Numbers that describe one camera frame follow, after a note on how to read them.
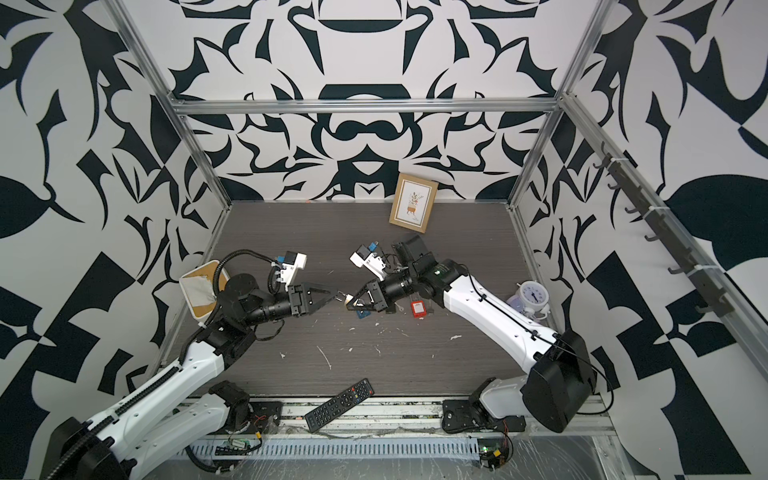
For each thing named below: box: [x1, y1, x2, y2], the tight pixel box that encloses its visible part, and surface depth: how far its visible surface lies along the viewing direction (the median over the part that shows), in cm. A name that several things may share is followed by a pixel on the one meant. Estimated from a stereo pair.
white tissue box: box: [179, 260, 221, 323], surface depth 93 cm
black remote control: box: [304, 378, 375, 433], surface depth 77 cm
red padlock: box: [410, 300, 427, 318], surface depth 93 cm
